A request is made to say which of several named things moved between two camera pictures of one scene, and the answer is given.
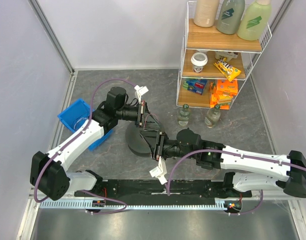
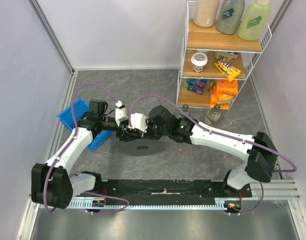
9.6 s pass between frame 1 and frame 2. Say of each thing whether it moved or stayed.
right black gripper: moved
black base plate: stayed
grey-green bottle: stayed
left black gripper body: moved
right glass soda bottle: stayed
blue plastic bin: stayed
